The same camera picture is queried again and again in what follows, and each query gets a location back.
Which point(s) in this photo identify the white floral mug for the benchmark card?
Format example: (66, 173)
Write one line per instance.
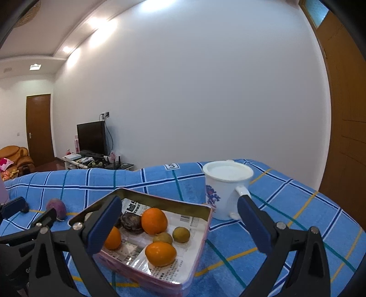
(226, 194)

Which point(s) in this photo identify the wall socket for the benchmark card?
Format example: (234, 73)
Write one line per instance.
(105, 115)

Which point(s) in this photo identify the yellow-green round fruit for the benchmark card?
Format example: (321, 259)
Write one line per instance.
(163, 238)
(181, 234)

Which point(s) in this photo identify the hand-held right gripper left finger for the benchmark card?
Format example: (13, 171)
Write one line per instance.
(103, 225)

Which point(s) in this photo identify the brown leather armchair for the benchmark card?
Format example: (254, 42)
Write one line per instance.
(17, 160)

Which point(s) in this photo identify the printed paper liner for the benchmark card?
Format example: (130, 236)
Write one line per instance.
(183, 258)

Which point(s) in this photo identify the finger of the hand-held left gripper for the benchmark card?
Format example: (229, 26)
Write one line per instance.
(45, 218)
(14, 205)

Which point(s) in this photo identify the woven ceiling lamp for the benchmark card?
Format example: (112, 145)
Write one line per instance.
(28, 12)

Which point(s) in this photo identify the pink tin box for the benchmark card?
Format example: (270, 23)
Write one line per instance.
(200, 225)

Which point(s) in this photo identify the brown wooden door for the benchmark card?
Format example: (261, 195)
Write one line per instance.
(40, 128)

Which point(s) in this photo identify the blue plaid blanket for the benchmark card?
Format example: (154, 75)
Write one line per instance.
(271, 185)

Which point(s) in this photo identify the black router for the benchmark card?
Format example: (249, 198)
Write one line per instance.
(117, 164)

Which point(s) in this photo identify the pink floral cushion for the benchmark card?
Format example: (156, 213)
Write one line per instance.
(5, 163)

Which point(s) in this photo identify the square ceiling light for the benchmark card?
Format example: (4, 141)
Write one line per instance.
(35, 67)

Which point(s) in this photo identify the purple round fruit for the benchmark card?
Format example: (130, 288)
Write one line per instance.
(55, 207)

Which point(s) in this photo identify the black television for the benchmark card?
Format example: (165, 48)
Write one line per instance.
(91, 138)

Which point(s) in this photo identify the white set-top box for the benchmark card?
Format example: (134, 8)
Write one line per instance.
(72, 156)

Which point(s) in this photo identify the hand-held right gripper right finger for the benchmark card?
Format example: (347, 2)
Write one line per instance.
(253, 221)

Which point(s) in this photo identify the white television stand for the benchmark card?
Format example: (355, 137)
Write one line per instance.
(71, 163)

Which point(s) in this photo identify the orange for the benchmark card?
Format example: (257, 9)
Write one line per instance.
(154, 221)
(160, 253)
(113, 239)

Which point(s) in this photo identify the light wooden door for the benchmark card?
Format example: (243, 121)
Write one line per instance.
(346, 114)

